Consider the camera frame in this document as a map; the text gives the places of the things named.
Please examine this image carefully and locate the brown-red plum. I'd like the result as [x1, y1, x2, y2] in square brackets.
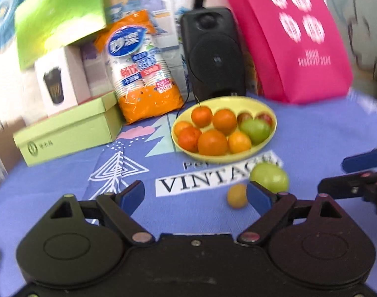
[237, 112, 254, 127]

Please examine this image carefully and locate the orange paper cup package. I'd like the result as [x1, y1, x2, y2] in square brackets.
[94, 9, 184, 125]

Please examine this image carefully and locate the light green shoe box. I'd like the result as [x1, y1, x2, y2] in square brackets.
[13, 91, 124, 168]

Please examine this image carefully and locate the large green mango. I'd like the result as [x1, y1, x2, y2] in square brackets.
[249, 163, 289, 193]

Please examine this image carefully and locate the brown cardboard box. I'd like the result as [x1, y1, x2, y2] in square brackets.
[0, 116, 25, 192]

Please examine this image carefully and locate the floral wall poster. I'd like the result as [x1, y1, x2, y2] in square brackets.
[105, 0, 226, 99]

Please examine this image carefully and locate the small tangerine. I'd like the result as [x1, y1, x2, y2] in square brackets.
[174, 121, 194, 137]

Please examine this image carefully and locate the small green mango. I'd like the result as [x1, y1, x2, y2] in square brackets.
[240, 118, 271, 145]

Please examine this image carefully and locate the small tan kiwi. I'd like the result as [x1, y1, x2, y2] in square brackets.
[227, 184, 248, 209]

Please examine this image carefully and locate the large orange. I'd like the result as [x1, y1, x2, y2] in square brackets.
[197, 130, 228, 156]

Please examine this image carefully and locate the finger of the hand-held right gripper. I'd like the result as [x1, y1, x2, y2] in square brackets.
[318, 170, 377, 215]
[342, 143, 377, 174]

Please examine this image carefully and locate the blue printed tablecloth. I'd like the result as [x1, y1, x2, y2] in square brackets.
[0, 91, 377, 285]

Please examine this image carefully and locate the large blue paper fan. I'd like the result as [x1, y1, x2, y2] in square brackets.
[0, 0, 41, 53]

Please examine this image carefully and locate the shiny green gift box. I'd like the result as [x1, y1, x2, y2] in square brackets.
[14, 0, 107, 70]

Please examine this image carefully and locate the yellow-green plate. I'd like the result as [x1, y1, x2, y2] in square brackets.
[171, 96, 277, 161]

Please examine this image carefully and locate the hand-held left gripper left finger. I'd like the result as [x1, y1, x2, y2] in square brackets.
[49, 180, 155, 247]

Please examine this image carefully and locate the white cup box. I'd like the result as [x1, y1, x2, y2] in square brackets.
[34, 46, 91, 118]

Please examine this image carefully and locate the black speaker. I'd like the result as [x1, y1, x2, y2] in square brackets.
[180, 7, 247, 101]

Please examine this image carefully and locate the red plum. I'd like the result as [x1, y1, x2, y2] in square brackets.
[256, 113, 273, 127]

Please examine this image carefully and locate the yellow orange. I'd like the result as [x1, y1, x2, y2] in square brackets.
[227, 131, 252, 154]

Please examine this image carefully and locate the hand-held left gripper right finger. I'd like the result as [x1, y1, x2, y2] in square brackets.
[237, 182, 342, 245]

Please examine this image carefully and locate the pink paper bag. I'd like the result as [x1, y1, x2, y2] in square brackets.
[218, 0, 353, 104]

